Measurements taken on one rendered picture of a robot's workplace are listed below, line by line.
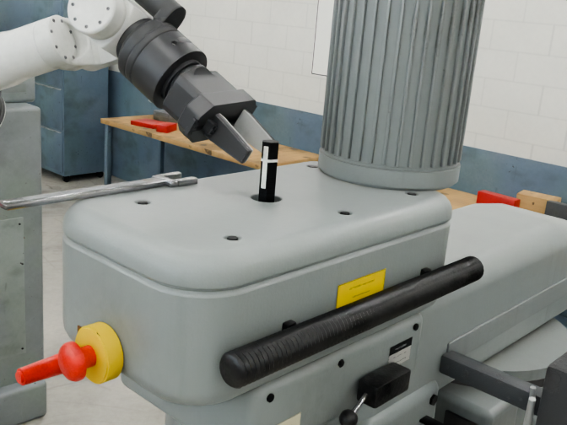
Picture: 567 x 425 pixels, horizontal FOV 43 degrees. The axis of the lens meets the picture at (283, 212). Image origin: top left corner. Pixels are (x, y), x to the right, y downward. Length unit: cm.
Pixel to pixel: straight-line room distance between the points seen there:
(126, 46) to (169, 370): 40
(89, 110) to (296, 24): 285
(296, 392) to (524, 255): 59
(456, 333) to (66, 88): 720
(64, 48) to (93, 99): 730
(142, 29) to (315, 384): 46
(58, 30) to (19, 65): 7
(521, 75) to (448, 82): 434
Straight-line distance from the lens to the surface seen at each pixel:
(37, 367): 86
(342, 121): 97
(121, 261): 72
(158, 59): 89
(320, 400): 87
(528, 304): 136
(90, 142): 836
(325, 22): 624
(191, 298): 67
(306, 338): 73
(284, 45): 653
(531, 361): 134
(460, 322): 114
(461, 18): 97
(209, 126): 85
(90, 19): 92
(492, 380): 109
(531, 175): 530
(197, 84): 87
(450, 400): 125
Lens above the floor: 212
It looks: 16 degrees down
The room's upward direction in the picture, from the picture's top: 5 degrees clockwise
